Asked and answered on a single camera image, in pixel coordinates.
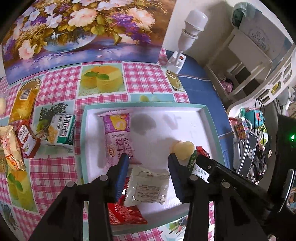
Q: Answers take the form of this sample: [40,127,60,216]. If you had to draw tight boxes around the small red candy packet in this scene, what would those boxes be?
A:
[196,146,210,158]

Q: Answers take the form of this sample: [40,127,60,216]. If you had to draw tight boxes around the beige swiss roll packet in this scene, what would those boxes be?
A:
[0,126,26,171]

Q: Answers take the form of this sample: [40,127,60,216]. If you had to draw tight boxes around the yellow clear cake packet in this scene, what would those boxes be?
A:
[9,81,40,123]

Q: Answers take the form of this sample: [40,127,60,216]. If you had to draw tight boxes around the green mung bean biscuit packet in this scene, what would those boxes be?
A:
[187,149,209,183]

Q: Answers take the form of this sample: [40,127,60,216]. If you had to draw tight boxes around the red white milk biscuit packet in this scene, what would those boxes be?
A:
[16,120,41,159]

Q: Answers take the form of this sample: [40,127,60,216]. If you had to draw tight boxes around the flower painting canvas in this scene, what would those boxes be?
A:
[1,1,176,84]

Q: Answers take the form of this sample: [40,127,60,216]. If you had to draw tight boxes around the white snack packet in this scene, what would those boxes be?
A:
[124,166,170,207]

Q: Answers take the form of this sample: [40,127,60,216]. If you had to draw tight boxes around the white green cracker packet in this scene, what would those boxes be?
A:
[45,113,76,149]

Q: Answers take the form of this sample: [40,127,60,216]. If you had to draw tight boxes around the cluttered basket of items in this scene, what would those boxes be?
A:
[228,97,272,184]

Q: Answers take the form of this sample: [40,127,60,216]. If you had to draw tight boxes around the red flower snack packet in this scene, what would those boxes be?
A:
[107,177,148,226]

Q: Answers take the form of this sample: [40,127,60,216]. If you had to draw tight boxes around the purple swiss roll packet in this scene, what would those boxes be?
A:
[98,109,134,167]

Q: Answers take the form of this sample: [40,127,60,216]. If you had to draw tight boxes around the yellow jelly cup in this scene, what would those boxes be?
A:
[171,141,195,161]

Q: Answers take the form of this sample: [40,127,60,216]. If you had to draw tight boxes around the white shelf unit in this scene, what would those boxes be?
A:
[204,2,296,114]

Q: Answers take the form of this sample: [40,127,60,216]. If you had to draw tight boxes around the white bulb socket lamp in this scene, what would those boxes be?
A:
[166,9,208,74]

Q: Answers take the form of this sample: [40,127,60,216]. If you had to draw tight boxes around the round pastry clear wrapper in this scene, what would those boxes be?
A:
[0,97,6,115]

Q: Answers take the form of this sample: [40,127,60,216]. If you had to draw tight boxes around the checkered picture tablecloth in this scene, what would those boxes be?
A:
[1,49,233,240]

